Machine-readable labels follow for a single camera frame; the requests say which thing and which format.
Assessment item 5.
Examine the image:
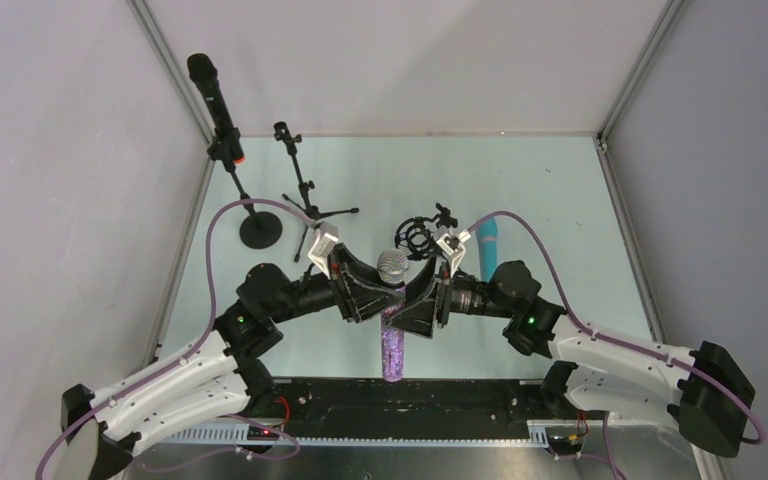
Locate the circuit board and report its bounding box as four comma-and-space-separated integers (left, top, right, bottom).
246, 425, 283, 443
546, 434, 584, 459

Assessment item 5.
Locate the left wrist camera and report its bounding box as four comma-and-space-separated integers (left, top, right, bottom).
307, 222, 340, 279

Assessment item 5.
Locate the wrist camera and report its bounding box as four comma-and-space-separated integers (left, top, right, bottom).
307, 222, 340, 279
434, 227, 472, 275

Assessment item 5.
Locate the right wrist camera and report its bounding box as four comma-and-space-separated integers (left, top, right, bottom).
434, 227, 472, 275

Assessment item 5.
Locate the blue microphone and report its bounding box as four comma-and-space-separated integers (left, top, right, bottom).
476, 218, 499, 282

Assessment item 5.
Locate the black round base stand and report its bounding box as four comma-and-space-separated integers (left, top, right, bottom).
207, 127, 283, 250

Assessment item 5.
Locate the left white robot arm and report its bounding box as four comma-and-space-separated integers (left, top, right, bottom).
56, 245, 409, 479

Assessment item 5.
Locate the right circuit board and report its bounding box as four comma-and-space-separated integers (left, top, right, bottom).
546, 434, 584, 459

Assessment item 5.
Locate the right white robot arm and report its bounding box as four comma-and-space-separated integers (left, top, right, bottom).
377, 249, 756, 458

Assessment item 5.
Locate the tall black tripod stand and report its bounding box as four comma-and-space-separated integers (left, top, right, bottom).
273, 121, 361, 264

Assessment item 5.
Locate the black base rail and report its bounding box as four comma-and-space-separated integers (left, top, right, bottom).
240, 377, 581, 441

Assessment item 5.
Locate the black microphone orange end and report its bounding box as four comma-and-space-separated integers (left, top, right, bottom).
186, 53, 245, 172

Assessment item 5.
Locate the shock mount tripod stand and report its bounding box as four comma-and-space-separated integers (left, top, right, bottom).
394, 203, 459, 261

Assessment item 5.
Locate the left circuit board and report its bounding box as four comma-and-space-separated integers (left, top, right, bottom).
246, 425, 283, 443

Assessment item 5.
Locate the purple glitter microphone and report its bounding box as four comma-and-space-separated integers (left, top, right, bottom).
377, 248, 409, 383

